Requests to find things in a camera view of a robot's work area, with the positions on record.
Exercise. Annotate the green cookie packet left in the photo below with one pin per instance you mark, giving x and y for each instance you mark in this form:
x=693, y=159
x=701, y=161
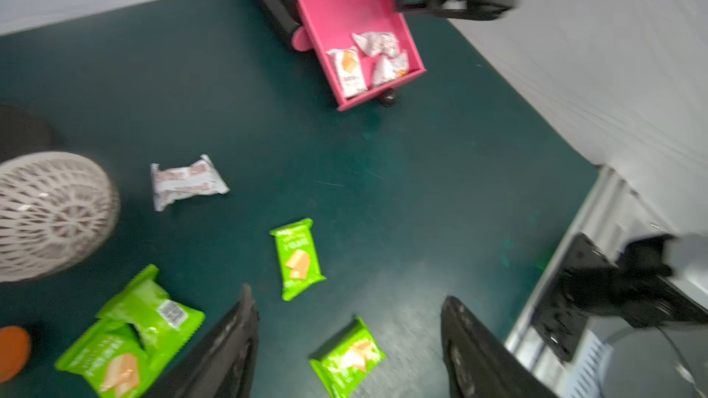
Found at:
x=110, y=358

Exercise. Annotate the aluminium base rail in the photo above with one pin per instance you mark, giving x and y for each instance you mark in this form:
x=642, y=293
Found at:
x=612, y=215

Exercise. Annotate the white woven basket bowl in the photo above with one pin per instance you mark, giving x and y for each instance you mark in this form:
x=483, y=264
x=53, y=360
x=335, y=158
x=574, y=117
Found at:
x=57, y=209

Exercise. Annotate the pink drawer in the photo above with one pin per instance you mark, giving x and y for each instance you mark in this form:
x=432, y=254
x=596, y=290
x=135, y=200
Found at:
x=330, y=24

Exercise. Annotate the green cookie packet centre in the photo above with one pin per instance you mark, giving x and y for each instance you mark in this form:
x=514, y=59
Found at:
x=299, y=264

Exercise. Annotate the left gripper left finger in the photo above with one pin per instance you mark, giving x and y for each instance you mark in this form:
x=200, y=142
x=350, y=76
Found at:
x=223, y=363

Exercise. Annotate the white cookie packet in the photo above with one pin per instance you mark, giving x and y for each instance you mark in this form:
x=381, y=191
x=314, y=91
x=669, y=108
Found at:
x=347, y=65
x=374, y=43
x=199, y=179
x=389, y=69

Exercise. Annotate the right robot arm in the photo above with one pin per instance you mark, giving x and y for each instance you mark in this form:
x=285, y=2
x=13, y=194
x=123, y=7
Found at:
x=636, y=286

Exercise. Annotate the green cookie packet lower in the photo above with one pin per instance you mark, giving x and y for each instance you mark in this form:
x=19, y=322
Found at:
x=353, y=357

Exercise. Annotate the green cookie packet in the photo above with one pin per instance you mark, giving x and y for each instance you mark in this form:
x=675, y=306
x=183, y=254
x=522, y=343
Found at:
x=110, y=358
x=299, y=264
x=164, y=326
x=353, y=357

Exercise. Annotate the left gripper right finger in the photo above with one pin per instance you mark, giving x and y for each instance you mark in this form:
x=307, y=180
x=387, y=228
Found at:
x=478, y=364

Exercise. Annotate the orange brush tool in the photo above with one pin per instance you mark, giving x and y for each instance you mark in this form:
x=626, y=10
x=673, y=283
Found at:
x=15, y=350

